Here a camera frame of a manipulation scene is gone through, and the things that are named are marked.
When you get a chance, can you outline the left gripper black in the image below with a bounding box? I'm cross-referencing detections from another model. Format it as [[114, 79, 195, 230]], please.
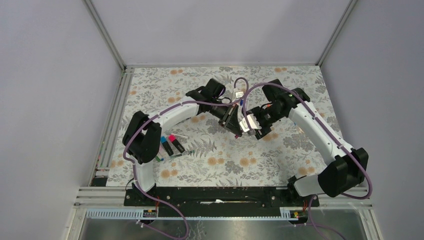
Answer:
[[209, 98, 242, 137]]

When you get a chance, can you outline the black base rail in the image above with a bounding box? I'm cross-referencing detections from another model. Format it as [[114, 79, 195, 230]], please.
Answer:
[[123, 186, 320, 218]]

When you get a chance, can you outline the white grey marker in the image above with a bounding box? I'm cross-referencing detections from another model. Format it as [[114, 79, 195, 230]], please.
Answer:
[[171, 133, 189, 140]]

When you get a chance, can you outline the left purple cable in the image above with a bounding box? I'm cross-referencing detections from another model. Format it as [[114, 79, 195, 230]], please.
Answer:
[[123, 77, 250, 240]]

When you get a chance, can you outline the floral patterned table mat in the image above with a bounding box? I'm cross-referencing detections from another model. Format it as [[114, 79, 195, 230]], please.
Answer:
[[106, 66, 340, 187]]

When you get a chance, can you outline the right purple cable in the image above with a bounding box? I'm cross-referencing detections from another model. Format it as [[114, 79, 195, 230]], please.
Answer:
[[241, 82, 374, 240]]

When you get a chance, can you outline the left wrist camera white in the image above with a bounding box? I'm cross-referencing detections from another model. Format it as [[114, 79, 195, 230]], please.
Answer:
[[232, 87, 245, 102]]

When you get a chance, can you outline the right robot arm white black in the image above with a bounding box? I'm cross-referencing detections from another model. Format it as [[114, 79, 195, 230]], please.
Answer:
[[239, 79, 373, 206]]

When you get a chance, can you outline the black highlighter blue cap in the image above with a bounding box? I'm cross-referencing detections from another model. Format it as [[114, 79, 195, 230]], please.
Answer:
[[160, 136, 174, 157]]

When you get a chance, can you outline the purple cable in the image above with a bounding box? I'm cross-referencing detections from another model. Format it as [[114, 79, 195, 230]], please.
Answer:
[[241, 82, 374, 240], [123, 77, 250, 240]]

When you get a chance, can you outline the black highlighter pink cap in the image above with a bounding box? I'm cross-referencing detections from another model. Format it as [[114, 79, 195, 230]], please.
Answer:
[[168, 134, 186, 153]]

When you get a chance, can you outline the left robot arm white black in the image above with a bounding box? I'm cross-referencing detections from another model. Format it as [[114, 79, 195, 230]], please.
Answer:
[[122, 78, 245, 206]]

